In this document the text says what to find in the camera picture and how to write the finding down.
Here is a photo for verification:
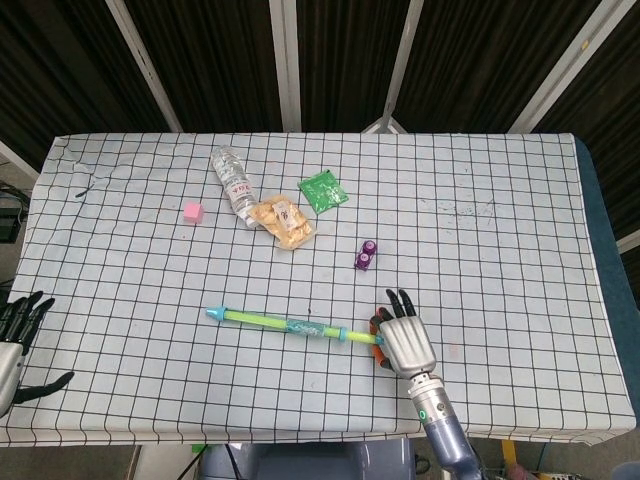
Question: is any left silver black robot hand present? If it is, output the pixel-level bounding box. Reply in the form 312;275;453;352
0;291;76;416

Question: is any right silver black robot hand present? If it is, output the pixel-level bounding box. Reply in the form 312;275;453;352
368;288;437;377

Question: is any green blue toy water pump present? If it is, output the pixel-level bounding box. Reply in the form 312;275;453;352
206;305;386;347

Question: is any purple toy building block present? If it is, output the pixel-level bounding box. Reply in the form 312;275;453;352
355;239;379;272

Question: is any black equipment box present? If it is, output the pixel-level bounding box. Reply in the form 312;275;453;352
0;182;27;242

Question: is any white black checkered tablecloth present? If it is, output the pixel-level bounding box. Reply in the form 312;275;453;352
0;130;640;446

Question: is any clear bag of snacks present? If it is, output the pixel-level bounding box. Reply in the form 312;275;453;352
248;196;319;251

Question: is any green foil packet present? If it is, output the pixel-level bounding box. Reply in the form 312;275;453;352
297;169;349;215

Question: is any blue table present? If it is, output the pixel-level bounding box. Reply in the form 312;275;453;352
571;137;640;446

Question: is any clear plastic water bottle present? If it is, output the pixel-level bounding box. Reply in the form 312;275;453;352
209;144;262;229

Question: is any white partition post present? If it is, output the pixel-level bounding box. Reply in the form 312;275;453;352
103;0;184;133
268;0;305;133
359;0;427;134
503;0;624;134

